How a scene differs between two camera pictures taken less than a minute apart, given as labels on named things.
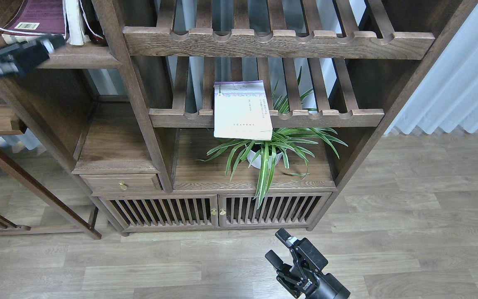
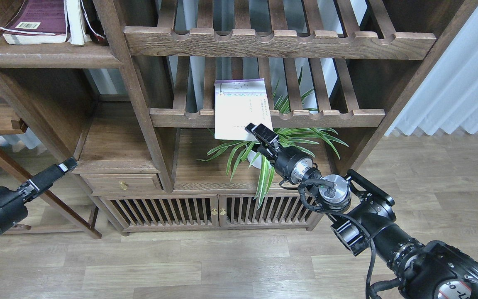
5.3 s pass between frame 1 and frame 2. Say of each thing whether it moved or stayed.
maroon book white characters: stayed
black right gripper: moved
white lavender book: stayed
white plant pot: stayed
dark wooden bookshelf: stayed
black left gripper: moved
